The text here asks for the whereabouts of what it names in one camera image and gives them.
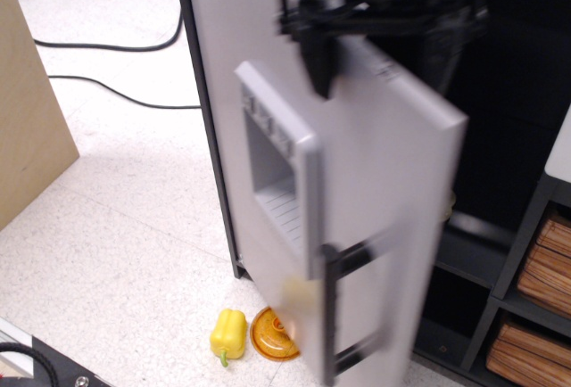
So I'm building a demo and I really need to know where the tan wooden board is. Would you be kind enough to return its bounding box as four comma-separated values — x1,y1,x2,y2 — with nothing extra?
1,0,79,227

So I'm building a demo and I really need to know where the upper woven storage basket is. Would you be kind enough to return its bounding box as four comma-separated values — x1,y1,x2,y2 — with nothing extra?
517,211,570,318

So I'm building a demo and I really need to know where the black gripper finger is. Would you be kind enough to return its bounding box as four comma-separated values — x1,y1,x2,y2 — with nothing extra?
298,29,342,100
413,32,464,95

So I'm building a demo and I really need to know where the black floor cable upper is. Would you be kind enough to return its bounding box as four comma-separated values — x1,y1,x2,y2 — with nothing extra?
33,7,185,53

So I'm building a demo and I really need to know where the dark grey fridge cabinet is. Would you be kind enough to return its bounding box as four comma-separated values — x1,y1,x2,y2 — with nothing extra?
180,0,570,386

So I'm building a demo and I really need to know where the grey toy fridge door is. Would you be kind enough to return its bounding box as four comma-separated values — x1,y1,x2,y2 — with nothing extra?
191,0,468,386

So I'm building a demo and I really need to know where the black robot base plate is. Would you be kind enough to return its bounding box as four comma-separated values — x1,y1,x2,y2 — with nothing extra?
0,315,112,387

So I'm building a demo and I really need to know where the orange translucent plastic lid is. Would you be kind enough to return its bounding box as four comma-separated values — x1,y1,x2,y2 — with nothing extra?
250,307,301,362

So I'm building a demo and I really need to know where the cream scalloped toy plate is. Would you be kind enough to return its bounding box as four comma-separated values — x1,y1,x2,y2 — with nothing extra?
440,190,457,223

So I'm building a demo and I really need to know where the lower woven storage basket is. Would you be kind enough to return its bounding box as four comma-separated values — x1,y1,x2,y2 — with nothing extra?
485,321,570,387

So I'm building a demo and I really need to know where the white countertop edge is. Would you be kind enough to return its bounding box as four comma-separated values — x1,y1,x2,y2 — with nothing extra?
544,110,571,183

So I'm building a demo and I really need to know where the black fridge door handle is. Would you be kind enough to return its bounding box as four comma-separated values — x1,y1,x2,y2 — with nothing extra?
319,230,402,386

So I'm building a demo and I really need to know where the yellow toy bell pepper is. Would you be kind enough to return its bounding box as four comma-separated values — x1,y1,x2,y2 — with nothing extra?
210,309,248,367

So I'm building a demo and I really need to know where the woven storage basket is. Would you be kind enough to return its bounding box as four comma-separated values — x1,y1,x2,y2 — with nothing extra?
485,321,570,387
517,211,570,318

